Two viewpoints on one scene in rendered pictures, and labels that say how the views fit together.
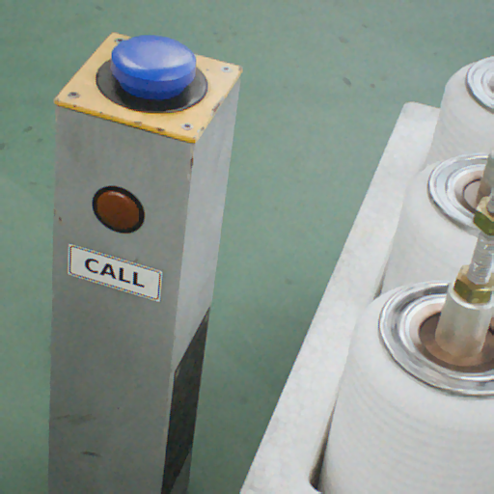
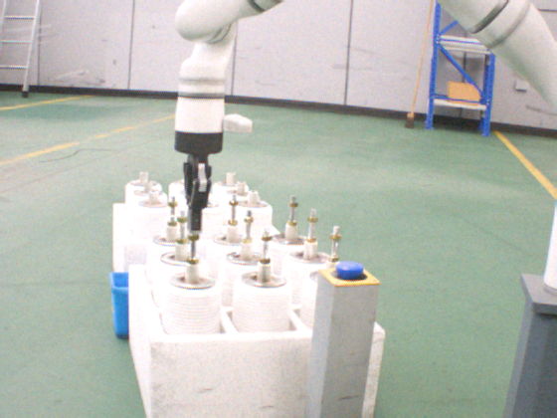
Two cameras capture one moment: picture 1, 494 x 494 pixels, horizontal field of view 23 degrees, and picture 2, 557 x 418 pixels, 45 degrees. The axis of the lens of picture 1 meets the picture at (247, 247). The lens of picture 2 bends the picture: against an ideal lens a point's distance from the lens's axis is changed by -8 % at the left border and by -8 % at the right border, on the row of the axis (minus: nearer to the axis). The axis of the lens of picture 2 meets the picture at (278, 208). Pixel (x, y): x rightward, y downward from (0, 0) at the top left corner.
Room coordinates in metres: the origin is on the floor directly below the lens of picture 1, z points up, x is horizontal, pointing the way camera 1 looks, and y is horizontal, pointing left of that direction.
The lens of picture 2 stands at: (1.08, 0.85, 0.63)
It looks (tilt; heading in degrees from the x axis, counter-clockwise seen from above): 13 degrees down; 241
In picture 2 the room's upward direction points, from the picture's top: 4 degrees clockwise
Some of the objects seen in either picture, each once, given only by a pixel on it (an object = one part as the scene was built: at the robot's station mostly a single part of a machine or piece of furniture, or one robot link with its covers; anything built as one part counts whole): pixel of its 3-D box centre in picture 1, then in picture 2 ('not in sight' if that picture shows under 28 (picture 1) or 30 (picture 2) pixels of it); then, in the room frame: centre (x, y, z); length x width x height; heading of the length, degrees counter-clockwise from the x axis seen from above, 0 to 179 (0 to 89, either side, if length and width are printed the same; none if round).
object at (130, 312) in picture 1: (132, 326); (337, 373); (0.50, 0.06, 0.16); 0.07 x 0.07 x 0.31; 78
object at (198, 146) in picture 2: not in sight; (197, 155); (0.66, -0.15, 0.45); 0.08 x 0.08 x 0.09
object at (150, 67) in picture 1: (152, 72); (349, 272); (0.50, 0.06, 0.32); 0.04 x 0.04 x 0.02
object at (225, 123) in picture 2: not in sight; (212, 109); (0.64, -0.15, 0.52); 0.11 x 0.09 x 0.06; 167
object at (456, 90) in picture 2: not in sight; (463, 93); (-3.74, -4.21, 0.36); 0.31 x 0.25 x 0.20; 140
